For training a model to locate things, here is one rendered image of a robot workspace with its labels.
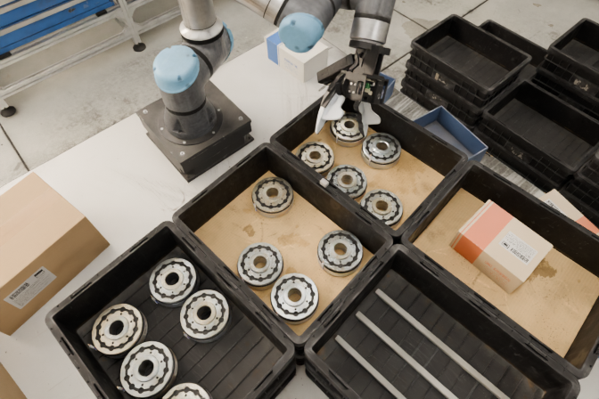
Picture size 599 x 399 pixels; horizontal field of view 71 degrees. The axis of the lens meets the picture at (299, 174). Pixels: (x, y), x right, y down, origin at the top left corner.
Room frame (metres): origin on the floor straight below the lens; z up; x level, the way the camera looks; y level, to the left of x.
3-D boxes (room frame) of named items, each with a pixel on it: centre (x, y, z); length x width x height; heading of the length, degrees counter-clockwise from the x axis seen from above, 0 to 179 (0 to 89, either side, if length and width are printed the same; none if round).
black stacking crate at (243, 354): (0.21, 0.25, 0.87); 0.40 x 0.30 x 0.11; 46
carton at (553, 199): (0.50, -0.68, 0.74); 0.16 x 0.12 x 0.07; 28
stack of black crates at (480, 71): (1.40, -0.72, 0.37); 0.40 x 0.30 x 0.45; 40
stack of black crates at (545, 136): (1.10, -0.98, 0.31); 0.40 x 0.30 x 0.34; 40
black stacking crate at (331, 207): (0.42, 0.04, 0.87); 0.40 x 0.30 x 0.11; 46
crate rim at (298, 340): (0.42, 0.04, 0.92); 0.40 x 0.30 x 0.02; 46
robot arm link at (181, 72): (0.85, 0.31, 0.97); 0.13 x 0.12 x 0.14; 155
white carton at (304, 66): (1.22, 0.00, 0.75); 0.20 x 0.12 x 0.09; 44
